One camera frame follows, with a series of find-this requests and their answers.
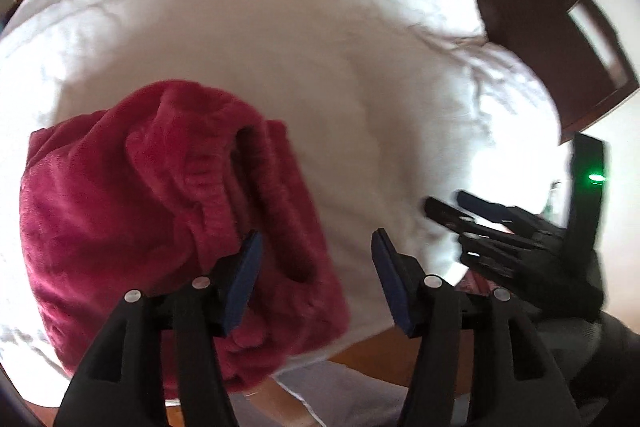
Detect red fleece pants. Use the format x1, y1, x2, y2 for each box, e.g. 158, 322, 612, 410
20, 80, 349, 391

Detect grey trouser leg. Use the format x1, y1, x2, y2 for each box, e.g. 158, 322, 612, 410
230, 361, 408, 426

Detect white bed blanket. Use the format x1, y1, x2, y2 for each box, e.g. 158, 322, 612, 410
0, 0, 572, 408

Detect dark wooden headboard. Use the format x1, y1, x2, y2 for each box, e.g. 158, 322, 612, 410
477, 0, 639, 140

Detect white pillow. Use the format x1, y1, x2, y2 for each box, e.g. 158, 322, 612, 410
397, 0, 487, 40

